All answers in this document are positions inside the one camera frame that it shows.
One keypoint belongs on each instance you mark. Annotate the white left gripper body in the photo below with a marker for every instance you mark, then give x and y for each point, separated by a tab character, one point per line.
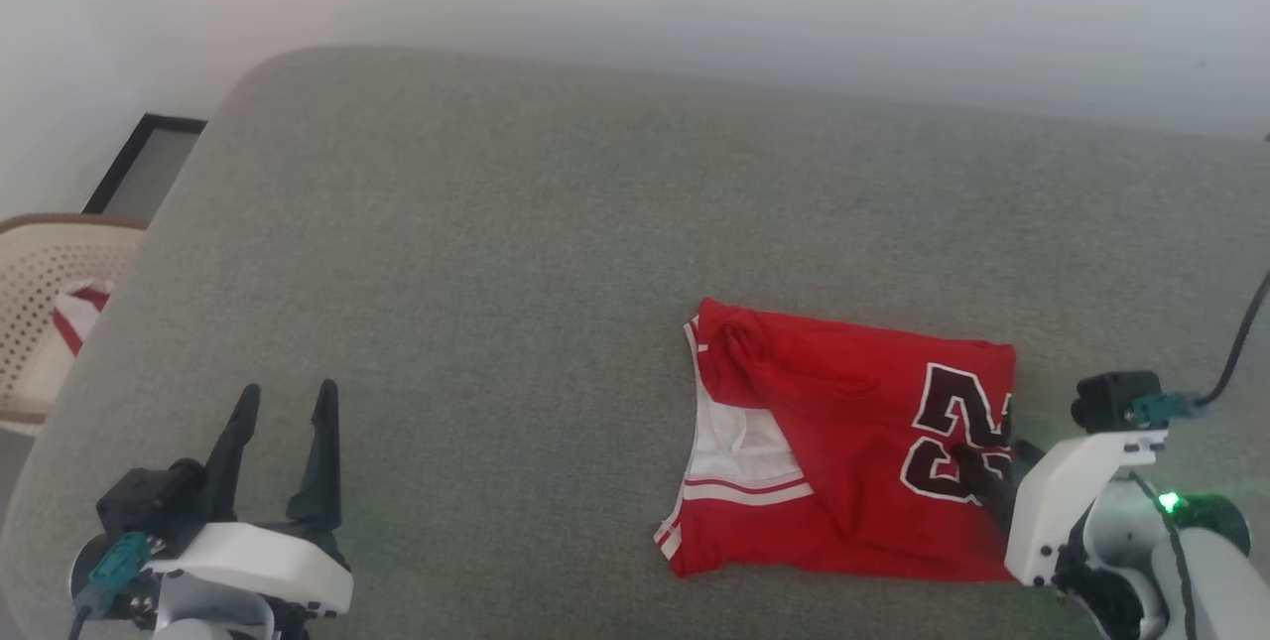
268	561

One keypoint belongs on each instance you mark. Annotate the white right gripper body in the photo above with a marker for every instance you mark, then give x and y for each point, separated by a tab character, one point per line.
1062	501

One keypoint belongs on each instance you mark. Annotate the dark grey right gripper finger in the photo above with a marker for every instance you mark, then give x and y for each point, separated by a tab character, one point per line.
1027	453
982	486

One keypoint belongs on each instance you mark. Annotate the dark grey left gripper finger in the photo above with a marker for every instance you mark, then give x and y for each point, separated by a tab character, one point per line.
319	471
233	466

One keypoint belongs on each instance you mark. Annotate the red basketball jersey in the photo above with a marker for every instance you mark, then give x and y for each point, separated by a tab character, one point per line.
843	442

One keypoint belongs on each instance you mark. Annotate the red white striped garment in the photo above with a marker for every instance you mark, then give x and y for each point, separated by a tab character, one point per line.
79	313

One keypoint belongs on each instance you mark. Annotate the grey fabric sofa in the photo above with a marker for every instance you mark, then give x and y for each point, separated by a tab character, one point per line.
496	273

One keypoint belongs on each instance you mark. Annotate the beige perforated laundry basket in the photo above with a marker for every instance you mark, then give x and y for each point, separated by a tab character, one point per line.
40	273

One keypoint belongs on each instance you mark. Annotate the black framed panel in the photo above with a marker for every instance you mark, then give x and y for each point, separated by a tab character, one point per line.
149	169

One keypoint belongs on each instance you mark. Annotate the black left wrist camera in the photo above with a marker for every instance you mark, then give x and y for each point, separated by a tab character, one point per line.
144	501

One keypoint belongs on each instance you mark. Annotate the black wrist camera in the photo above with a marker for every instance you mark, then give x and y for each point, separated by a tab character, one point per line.
144	501
1116	402

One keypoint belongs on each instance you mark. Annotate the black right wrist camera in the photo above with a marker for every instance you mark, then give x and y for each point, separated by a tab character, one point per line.
1116	402

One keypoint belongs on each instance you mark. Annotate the teal right camera connector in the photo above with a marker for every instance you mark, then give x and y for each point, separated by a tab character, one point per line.
1166	409

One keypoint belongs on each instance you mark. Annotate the teal camera connector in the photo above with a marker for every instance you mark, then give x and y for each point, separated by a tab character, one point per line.
114	566
1166	409

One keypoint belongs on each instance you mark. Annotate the teal left camera connector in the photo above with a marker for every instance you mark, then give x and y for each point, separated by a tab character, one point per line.
114	566

